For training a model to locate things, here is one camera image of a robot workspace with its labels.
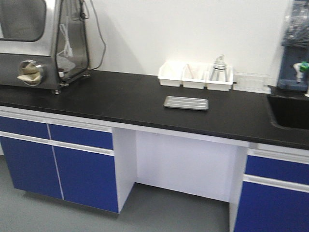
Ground silver metal tray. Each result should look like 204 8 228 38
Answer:
163 96 209 111

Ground white left storage bin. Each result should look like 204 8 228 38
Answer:
158 60 185 87

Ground white storage bin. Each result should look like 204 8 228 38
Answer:
182 62 209 89
206 65 234 91
158 60 185 87

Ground white middle storage bin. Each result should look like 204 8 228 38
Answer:
182 62 209 89

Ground white right storage bin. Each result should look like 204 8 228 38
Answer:
206 65 234 91

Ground blue white lab cabinet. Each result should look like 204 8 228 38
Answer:
0 106 309 232

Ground round glass flask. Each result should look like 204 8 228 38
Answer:
213 55 226 70

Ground white test tube rack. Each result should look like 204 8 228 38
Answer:
233 72 272 94

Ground black lab sink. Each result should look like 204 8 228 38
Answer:
267 95 309 130

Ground stainless steel glove box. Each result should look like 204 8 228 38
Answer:
0 0 89 93

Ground white green tap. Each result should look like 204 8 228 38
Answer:
293 61 309 83

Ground black wire tripod stand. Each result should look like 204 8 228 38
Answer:
210 68 228 82

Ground grey power cable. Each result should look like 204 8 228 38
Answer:
82 0 107 71

